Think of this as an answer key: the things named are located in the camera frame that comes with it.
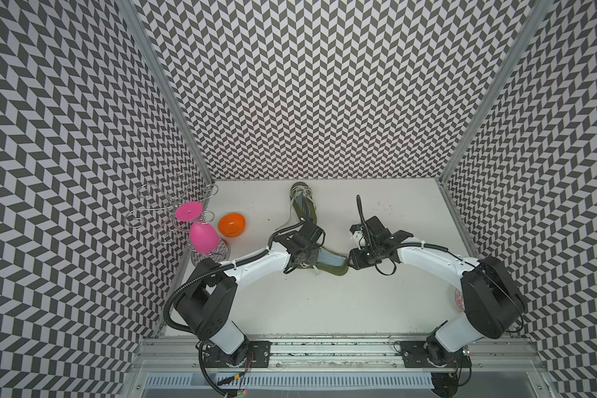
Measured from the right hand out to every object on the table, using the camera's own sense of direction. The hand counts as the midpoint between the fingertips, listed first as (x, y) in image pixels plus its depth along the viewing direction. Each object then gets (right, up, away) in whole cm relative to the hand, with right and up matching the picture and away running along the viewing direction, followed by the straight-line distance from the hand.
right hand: (352, 265), depth 86 cm
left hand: (-16, +4, +2) cm, 17 cm away
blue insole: (-8, +1, +6) cm, 9 cm away
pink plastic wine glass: (-48, +11, -11) cm, 50 cm away
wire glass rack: (-68, +23, +19) cm, 74 cm away
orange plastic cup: (-46, +13, +11) cm, 49 cm away
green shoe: (-6, -3, +4) cm, 8 cm away
